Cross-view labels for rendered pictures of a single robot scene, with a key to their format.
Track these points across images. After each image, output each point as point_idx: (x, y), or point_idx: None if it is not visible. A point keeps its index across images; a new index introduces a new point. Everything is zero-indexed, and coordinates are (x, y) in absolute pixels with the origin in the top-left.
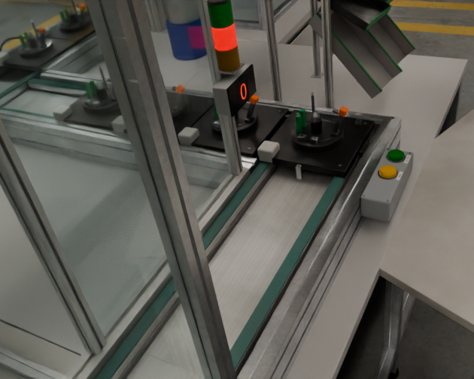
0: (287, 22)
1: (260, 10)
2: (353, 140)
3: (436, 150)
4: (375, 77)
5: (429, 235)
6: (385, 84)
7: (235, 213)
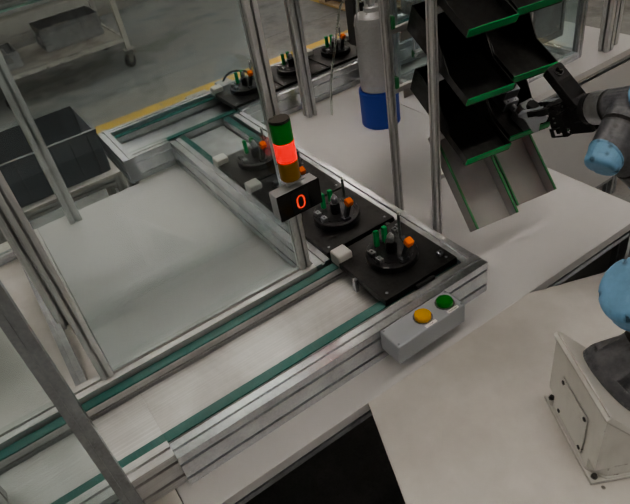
0: None
1: None
2: (420, 272)
3: (520, 306)
4: (486, 210)
5: (436, 392)
6: (496, 220)
7: (279, 305)
